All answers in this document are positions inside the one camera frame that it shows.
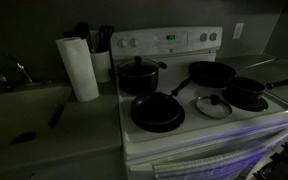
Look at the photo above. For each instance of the glass lid with black knob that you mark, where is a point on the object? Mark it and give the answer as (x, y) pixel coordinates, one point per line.
(214, 110)

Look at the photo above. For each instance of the black stock pot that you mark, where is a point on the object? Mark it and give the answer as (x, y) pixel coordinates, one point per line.
(139, 82)

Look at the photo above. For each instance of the pot lid with black knob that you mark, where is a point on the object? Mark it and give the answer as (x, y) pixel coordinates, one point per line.
(144, 68)

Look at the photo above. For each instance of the small black frying pan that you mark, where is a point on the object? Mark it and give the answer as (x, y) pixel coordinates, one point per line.
(155, 108)

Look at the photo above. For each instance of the white stove knob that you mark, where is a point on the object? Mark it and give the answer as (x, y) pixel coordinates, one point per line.
(133, 42)
(122, 42)
(213, 36)
(203, 37)

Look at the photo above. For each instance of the white utensil holder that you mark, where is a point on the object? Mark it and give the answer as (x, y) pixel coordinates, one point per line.
(100, 66)

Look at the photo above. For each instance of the white electric stove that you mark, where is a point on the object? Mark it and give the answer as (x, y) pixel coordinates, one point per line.
(190, 128)

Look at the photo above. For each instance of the white paper towel roll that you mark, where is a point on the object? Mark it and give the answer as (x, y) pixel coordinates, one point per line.
(79, 70)

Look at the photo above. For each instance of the black slotted spatula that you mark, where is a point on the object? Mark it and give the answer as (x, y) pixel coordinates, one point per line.
(105, 33)

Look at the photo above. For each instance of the large black frying pan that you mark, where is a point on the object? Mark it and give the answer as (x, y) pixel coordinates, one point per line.
(212, 73)

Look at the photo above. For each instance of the black ladle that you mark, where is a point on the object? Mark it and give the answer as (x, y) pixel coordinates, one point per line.
(82, 29)

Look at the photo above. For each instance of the striped dish towel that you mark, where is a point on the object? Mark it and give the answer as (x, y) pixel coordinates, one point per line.
(200, 166)

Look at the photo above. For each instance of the small black saucepan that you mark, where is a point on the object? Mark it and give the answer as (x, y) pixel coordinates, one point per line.
(245, 90)

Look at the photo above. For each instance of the metal faucet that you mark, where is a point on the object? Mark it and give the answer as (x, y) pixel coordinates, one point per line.
(20, 68)

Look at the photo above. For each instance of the white kitchen sink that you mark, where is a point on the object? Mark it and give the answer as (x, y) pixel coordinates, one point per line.
(17, 110)

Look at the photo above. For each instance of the white wall outlet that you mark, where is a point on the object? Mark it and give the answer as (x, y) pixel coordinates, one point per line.
(238, 30)

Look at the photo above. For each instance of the black equipment frame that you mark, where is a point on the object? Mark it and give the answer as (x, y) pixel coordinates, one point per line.
(284, 163)

